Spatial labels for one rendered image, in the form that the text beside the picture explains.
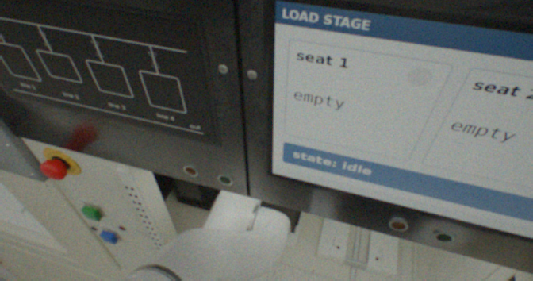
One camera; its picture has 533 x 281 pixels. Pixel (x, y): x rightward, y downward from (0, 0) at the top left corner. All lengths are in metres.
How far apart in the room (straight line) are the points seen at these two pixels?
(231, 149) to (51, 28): 0.22
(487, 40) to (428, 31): 0.04
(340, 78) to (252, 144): 0.14
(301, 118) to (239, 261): 0.28
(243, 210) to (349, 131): 0.35
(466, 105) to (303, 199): 0.22
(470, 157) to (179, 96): 0.28
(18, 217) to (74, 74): 0.94
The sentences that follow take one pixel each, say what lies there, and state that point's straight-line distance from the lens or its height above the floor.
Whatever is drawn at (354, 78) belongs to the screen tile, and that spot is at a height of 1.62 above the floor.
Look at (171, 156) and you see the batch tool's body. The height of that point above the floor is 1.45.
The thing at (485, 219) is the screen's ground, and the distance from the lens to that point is 0.42.
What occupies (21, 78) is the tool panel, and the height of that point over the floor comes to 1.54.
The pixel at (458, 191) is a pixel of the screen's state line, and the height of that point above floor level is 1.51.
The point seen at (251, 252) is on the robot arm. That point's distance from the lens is 0.54.
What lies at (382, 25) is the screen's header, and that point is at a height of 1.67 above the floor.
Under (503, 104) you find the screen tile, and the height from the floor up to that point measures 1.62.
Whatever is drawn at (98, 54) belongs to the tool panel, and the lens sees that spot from 0.40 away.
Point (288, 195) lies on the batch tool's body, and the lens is 0.44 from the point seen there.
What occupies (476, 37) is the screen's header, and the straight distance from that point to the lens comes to 0.28.
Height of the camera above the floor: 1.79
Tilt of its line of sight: 46 degrees down
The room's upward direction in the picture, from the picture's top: straight up
